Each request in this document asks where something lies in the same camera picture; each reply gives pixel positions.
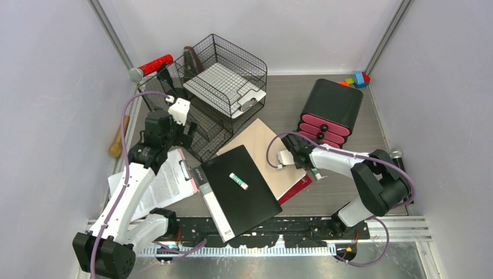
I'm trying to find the green white correction pen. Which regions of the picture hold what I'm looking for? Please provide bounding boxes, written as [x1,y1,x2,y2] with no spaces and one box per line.
[311,168,325,181]

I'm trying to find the pink drawer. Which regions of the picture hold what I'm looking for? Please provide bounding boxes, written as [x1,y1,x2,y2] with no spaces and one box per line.
[298,123,346,145]

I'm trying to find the beige folder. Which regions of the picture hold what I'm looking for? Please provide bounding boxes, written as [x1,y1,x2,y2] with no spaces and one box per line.
[216,119,307,200]

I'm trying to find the black pink drawer cabinet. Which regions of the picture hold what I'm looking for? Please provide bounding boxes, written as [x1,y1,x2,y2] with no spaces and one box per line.
[297,78,363,148]

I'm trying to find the green white glue stick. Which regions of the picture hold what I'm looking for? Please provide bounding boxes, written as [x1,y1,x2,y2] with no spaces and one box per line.
[229,173,249,191]

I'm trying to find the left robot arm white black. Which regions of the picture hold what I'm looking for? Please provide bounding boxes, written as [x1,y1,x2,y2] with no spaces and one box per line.
[72,109,197,278]

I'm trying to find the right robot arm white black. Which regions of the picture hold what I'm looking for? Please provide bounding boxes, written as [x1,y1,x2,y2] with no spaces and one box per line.
[278,133,413,239]

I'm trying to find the red notebook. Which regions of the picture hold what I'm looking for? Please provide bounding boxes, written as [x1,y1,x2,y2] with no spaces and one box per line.
[278,174,312,205]

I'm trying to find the black stand in organizer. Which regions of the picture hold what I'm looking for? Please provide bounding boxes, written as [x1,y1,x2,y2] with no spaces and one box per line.
[156,63,190,101]

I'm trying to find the pink clipboard with paper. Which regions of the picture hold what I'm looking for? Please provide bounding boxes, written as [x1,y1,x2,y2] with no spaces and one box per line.
[131,148,198,221]

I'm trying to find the wooden stick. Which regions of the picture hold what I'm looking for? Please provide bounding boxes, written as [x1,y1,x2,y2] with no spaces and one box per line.
[109,115,130,158]

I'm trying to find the red glitter microphone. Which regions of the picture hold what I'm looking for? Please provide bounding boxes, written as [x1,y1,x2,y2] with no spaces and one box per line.
[127,54,174,83]

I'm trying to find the brown object behind organizer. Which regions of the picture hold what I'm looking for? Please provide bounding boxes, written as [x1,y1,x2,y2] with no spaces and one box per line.
[183,46,204,82]

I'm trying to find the black clip file folder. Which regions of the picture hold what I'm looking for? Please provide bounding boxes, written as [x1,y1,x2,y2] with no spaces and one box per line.
[192,145,282,242]

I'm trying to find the black microphone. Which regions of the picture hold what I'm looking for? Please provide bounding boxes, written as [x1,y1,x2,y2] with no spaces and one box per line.
[389,148,404,169]

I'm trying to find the colourful toy blocks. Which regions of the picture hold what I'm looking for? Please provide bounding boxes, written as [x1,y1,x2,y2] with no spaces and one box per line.
[338,71,371,88]

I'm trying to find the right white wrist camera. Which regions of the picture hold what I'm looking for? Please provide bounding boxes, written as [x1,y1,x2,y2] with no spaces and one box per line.
[277,149,295,169]

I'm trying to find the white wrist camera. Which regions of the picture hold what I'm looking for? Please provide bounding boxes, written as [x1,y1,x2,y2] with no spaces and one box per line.
[277,149,295,169]
[167,98,190,126]

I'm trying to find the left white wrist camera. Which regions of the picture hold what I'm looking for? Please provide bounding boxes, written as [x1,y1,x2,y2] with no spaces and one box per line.
[167,98,190,126]

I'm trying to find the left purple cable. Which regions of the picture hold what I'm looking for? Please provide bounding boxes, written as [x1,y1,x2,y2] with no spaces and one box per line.
[88,91,174,279]

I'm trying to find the black wire mesh organizer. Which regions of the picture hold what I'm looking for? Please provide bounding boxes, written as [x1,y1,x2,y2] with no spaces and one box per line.
[138,34,267,162]

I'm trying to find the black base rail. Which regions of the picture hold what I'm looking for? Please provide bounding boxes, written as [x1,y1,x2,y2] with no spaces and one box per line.
[158,216,370,248]

